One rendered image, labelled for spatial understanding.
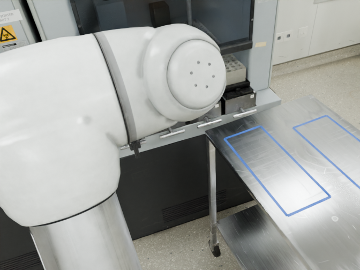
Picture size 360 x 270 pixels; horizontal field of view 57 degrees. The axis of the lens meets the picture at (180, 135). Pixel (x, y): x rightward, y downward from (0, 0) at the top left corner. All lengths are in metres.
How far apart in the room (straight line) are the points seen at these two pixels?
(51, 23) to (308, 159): 0.88
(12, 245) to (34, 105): 1.35
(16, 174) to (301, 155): 0.89
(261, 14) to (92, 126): 1.06
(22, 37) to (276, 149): 0.86
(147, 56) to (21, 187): 0.17
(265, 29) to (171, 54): 1.05
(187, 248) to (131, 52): 1.54
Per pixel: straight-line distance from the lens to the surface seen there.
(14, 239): 1.62
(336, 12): 3.13
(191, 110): 0.33
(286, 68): 3.08
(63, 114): 0.33
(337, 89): 2.95
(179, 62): 0.31
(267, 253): 1.48
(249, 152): 1.07
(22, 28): 1.13
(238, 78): 1.37
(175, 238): 1.84
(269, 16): 1.34
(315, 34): 3.10
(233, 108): 1.35
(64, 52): 0.35
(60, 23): 1.12
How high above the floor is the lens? 1.57
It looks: 41 degrees down
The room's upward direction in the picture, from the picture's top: 6 degrees counter-clockwise
